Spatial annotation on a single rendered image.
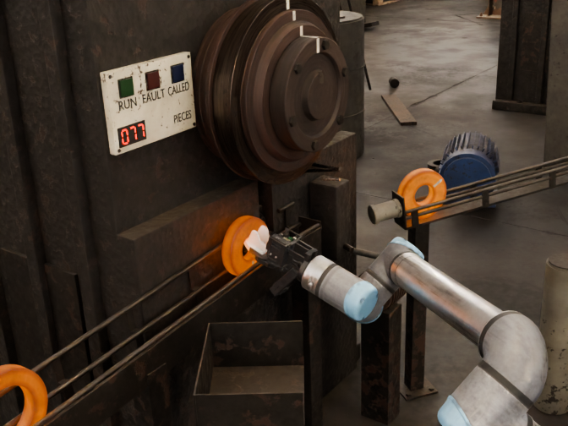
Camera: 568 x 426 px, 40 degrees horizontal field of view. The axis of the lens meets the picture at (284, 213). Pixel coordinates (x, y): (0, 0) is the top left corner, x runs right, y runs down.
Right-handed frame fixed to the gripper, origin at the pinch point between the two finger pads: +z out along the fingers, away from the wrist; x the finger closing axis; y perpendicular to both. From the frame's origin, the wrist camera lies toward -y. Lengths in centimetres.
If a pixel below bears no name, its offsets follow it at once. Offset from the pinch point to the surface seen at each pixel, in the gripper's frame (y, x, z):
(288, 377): -6.6, 25.0, -34.0
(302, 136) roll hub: 29.3, -8.4, -4.4
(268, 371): -7.8, 25.8, -29.3
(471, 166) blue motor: -54, -215, 15
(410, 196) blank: 0, -60, -16
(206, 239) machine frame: 0.1, 8.4, 6.0
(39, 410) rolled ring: -10, 67, -5
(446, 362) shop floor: -67, -85, -40
